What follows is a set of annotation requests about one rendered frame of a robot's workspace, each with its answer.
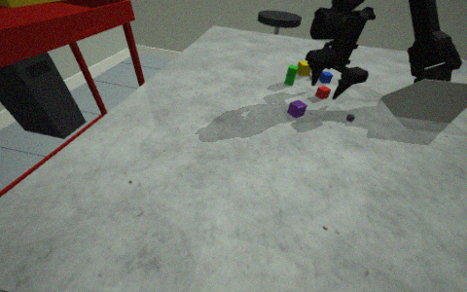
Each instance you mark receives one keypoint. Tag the red block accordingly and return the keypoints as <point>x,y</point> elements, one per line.
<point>323,92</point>

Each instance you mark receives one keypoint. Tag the purple cube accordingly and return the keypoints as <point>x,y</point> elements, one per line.
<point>296,109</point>

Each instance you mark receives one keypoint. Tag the green block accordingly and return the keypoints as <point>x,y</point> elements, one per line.
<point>291,71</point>
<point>289,81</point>

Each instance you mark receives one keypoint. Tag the blue block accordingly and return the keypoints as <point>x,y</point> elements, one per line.
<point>325,77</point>

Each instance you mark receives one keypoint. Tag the yellow block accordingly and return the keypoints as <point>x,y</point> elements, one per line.
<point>304,68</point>

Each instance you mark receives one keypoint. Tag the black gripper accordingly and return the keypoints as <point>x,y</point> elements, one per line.
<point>349,76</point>

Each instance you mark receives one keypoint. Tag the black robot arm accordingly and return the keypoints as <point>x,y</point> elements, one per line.
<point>431,45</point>

